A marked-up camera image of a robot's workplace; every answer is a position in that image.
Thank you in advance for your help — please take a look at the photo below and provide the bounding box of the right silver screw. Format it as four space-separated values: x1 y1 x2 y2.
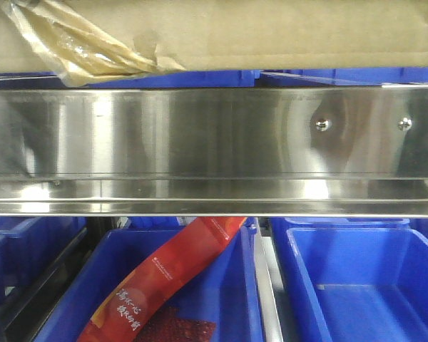
397 117 413 132

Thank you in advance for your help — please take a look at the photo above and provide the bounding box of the lower left blue bin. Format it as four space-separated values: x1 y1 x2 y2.
0 217 86 326

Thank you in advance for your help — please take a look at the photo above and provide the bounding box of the lower middle blue bin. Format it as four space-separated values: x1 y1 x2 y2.
35 221 264 341

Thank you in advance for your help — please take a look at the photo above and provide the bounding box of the steel divider bar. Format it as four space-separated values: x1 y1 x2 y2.
254 217 283 342

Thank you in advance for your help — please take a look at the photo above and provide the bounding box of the red snack package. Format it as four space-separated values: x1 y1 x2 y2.
77 217 246 341

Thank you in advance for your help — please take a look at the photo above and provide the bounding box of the stainless steel shelf rail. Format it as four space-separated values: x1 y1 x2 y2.
0 85 428 217

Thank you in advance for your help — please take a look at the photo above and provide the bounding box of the brown cardboard carton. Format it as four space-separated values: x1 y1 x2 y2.
0 1 428 85

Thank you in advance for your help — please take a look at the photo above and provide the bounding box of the dark red textured packet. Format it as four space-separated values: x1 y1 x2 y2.
134 306 216 342

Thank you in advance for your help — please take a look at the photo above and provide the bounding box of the left silver screw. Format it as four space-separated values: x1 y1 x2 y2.
315 118 332 132

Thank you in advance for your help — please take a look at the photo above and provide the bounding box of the upper left blue bin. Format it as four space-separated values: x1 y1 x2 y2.
0 70 260 90

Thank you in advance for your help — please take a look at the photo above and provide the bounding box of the lower right blue bin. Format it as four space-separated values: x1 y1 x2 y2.
270 217 428 341

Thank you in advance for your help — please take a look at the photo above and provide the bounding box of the blue bin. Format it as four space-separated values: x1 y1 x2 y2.
0 217 86 326
35 221 264 341
0 70 260 90
270 217 428 341
257 67 428 87

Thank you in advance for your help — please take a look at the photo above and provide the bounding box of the silver screw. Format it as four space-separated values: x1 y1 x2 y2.
397 117 413 132
315 118 332 132

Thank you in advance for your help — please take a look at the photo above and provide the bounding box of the upper right blue bin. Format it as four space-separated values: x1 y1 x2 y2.
257 67 428 87

